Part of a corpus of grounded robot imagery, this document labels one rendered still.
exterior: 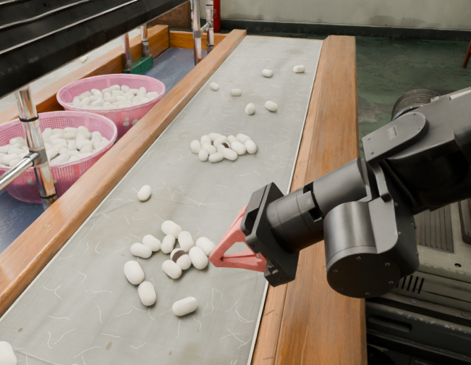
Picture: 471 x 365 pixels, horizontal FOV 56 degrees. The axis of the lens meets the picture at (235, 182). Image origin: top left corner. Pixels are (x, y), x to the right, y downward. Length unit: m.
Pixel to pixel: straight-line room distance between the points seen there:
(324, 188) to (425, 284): 0.76
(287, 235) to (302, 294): 0.13
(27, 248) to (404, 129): 0.50
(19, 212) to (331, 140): 0.62
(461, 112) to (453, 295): 0.81
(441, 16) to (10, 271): 5.20
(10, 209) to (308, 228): 0.64
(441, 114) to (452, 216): 0.92
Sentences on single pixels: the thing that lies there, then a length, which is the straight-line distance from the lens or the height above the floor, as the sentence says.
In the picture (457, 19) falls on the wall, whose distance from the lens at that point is 5.54.
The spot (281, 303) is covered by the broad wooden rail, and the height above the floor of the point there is 0.76.
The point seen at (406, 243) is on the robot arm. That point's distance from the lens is 0.36.
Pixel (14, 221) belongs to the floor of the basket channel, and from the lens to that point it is 0.89.
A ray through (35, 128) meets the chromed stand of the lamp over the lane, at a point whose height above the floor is 0.89.
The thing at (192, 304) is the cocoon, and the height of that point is 0.75.
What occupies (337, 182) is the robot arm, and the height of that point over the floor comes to 0.94.
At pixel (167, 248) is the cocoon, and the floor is 0.75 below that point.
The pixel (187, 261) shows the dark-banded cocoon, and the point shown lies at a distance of 0.60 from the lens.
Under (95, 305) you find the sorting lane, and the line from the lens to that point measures 0.59.
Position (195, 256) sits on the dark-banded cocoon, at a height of 0.76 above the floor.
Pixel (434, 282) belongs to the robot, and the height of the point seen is 0.43.
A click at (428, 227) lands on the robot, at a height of 0.47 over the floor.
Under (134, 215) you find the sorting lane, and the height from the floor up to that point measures 0.74.
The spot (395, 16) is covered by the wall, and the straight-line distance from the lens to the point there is 5.41.
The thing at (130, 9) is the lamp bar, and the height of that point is 1.06.
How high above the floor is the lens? 1.15
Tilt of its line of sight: 31 degrees down
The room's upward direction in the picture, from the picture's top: 1 degrees clockwise
